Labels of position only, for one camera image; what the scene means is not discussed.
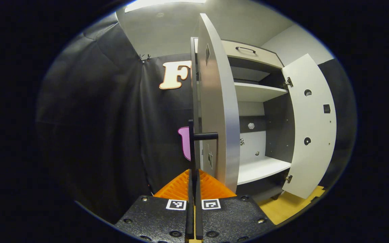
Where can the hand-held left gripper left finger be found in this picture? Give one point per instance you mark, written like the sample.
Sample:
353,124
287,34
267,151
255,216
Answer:
190,219

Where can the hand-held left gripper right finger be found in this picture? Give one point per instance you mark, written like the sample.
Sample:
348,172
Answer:
199,219

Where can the white double-door shoe cabinet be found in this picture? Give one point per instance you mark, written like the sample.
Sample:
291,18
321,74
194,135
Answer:
258,168

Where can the white cabinet door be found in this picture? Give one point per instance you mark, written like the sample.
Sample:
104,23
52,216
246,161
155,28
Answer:
219,101
316,152

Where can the white cabinet drawer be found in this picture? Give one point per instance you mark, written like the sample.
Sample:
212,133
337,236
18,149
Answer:
268,59

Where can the black backdrop cloth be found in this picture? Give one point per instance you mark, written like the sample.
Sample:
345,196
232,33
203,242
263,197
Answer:
96,118

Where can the small black cloth clip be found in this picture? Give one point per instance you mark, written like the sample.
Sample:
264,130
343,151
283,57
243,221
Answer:
143,58

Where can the ceiling light panel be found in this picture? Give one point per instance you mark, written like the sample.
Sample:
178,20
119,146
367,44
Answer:
160,4

